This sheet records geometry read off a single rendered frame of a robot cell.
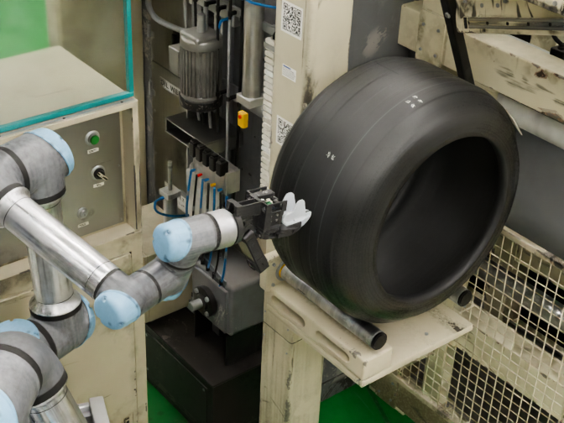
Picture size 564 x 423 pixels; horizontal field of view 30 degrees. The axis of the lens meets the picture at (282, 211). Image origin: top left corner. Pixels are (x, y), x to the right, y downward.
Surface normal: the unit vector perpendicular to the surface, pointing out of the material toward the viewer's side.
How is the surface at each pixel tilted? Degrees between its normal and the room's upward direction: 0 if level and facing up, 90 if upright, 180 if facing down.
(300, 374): 90
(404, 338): 0
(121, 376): 90
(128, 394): 90
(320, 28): 90
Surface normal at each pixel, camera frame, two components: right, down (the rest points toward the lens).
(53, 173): 0.82, 0.26
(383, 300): 0.50, 0.58
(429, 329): 0.04, -0.85
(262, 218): -0.78, 0.19
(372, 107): -0.31, -0.62
